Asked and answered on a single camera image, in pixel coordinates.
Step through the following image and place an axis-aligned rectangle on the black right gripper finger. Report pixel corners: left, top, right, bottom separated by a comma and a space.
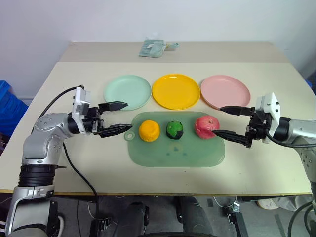
212, 129, 247, 147
219, 105, 255, 117

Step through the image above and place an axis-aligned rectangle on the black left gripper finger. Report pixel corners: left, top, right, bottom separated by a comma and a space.
98, 100, 129, 115
98, 123, 134, 138

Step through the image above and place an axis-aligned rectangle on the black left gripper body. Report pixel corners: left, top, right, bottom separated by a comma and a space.
82, 107, 106, 136

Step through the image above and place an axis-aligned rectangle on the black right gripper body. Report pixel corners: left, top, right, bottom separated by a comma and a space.
244, 107, 271, 149

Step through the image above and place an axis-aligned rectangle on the mint green plate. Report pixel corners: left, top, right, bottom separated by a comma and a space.
103, 75, 152, 112

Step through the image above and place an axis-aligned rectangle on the pink plate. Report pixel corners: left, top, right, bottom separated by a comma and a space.
200, 75, 252, 111

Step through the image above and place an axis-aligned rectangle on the orange fruit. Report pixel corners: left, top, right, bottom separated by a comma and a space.
138, 119, 161, 143

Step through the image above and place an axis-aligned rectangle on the green fruit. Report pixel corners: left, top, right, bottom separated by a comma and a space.
165, 120, 185, 141

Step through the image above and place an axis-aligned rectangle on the yellow plate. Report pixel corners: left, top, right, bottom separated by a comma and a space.
152, 73, 201, 111

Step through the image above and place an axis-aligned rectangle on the red apple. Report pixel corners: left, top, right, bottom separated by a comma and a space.
194, 115, 221, 140

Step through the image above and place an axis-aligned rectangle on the translucent green cutting mat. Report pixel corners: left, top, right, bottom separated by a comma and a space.
123, 111, 226, 169

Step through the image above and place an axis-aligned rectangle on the pale green plastic packet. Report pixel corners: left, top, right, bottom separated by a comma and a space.
138, 39, 166, 59

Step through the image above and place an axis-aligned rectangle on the white shoe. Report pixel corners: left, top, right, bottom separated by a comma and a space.
256, 197, 282, 211

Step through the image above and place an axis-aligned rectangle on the blue plastic crate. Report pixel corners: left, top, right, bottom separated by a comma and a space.
0, 79, 29, 139

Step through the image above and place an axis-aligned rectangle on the small pale green packet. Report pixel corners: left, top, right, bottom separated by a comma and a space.
163, 42, 181, 52

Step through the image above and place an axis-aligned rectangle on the dark rounded shape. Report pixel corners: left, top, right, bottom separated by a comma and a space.
175, 196, 214, 237
122, 201, 151, 237

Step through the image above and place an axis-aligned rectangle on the black floor clamp block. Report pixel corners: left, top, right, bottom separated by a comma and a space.
89, 217, 112, 237

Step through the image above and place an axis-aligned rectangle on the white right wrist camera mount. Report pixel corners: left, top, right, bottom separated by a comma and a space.
254, 92, 282, 144

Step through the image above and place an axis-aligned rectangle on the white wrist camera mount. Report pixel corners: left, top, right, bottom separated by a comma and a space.
254, 92, 282, 144
72, 86, 92, 136

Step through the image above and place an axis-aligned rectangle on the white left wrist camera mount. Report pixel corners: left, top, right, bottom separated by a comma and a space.
72, 86, 92, 136

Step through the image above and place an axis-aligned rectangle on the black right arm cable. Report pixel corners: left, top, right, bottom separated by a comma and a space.
266, 129, 307, 149

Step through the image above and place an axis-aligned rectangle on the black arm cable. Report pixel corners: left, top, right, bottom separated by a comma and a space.
266, 129, 307, 149
38, 85, 100, 223

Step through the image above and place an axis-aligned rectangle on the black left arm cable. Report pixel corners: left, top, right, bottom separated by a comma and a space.
38, 85, 100, 223

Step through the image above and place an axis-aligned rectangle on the thin white cable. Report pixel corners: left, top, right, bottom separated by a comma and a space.
212, 196, 238, 208

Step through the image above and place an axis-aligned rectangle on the black metal table bracket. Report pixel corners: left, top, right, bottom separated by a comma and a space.
227, 201, 250, 237

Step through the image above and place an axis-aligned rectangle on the thick dark grey cable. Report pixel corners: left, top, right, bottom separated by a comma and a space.
288, 200, 316, 237

